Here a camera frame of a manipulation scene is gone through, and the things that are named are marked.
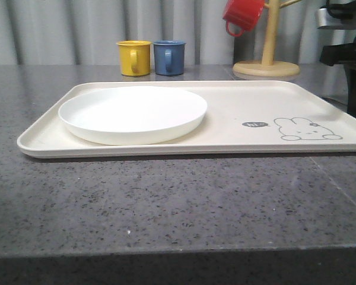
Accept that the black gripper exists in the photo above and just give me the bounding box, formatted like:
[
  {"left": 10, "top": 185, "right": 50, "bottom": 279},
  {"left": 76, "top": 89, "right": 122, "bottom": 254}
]
[{"left": 320, "top": 36, "right": 356, "bottom": 118}]

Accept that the white round plate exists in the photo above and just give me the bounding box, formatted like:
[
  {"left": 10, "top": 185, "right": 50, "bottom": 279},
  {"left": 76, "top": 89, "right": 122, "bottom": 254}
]
[{"left": 58, "top": 85, "right": 208, "bottom": 145}]

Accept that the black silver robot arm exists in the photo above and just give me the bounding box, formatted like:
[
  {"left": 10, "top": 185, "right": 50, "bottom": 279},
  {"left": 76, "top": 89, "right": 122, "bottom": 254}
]
[{"left": 316, "top": 1, "right": 356, "bottom": 118}]

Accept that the wooden mug tree stand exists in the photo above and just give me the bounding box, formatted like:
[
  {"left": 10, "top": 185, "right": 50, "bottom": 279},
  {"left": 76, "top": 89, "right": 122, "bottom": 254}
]
[{"left": 233, "top": 1, "right": 300, "bottom": 77}]

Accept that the cream rabbit serving tray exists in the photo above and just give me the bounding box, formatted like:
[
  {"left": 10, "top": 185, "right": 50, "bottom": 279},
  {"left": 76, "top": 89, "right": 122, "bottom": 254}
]
[{"left": 17, "top": 81, "right": 356, "bottom": 159}]

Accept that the red mug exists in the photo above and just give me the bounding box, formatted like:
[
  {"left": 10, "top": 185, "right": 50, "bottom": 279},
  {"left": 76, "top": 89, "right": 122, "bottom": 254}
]
[{"left": 222, "top": 0, "right": 265, "bottom": 37}]

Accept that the blue mug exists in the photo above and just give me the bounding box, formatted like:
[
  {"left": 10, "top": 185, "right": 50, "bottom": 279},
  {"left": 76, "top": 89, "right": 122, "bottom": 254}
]
[{"left": 153, "top": 40, "right": 186, "bottom": 76}]

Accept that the yellow mug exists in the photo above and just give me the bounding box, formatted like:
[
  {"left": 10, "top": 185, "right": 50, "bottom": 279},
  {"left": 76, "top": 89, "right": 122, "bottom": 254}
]
[{"left": 116, "top": 40, "right": 151, "bottom": 77}]

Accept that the grey curtain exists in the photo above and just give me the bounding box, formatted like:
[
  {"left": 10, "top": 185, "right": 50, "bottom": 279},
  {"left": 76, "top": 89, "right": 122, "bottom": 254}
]
[{"left": 0, "top": 0, "right": 356, "bottom": 66}]

